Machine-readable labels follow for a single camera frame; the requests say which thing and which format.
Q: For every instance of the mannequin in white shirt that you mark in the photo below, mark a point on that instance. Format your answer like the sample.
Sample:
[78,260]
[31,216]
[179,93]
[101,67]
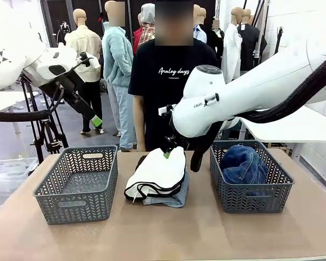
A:
[232,51]

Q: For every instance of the dark blue denim jeans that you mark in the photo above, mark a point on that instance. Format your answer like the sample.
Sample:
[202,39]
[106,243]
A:
[241,163]

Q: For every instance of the mannequin in black jacket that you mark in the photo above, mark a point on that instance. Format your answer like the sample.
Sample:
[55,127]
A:
[250,46]

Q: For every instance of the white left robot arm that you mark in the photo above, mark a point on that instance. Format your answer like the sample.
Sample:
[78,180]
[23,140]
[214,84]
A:
[13,54]

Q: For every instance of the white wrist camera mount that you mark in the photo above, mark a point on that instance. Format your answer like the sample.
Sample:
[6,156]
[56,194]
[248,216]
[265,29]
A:
[165,109]

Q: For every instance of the mannequin in plaid hoodie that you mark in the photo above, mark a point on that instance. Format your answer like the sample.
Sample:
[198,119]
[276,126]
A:
[146,30]

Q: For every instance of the person in black t-shirt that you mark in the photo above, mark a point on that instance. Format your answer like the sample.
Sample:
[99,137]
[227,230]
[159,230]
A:
[155,89]

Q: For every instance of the gray plastic lattice basket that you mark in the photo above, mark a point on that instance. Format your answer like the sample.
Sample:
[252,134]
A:
[250,201]
[70,202]

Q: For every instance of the person's right forearm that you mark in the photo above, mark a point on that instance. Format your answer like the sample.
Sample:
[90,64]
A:
[138,122]

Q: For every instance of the clear plastic storage box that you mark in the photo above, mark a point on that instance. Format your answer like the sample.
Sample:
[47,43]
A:
[8,179]

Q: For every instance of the mannequin in teal fleece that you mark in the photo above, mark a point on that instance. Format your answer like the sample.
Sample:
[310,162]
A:
[119,62]

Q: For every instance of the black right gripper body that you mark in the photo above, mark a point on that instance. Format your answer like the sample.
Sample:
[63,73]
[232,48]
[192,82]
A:
[176,141]

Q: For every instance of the white top with black trim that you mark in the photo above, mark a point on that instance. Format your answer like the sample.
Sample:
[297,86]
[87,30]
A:
[157,171]

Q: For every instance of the mannequin in beige shirt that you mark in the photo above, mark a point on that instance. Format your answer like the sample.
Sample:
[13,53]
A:
[84,40]

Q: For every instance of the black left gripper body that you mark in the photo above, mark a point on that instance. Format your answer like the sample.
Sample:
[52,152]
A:
[80,104]

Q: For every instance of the light blue denim jeans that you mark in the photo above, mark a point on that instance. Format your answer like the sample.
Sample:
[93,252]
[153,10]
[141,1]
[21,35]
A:
[176,199]

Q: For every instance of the white table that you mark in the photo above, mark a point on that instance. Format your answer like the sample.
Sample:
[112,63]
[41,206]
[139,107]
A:
[293,127]

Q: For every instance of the thin black light stand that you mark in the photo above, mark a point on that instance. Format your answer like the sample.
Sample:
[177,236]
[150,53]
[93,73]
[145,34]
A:
[278,40]

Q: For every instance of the black camera tripod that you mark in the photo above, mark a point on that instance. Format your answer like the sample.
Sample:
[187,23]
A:
[47,130]

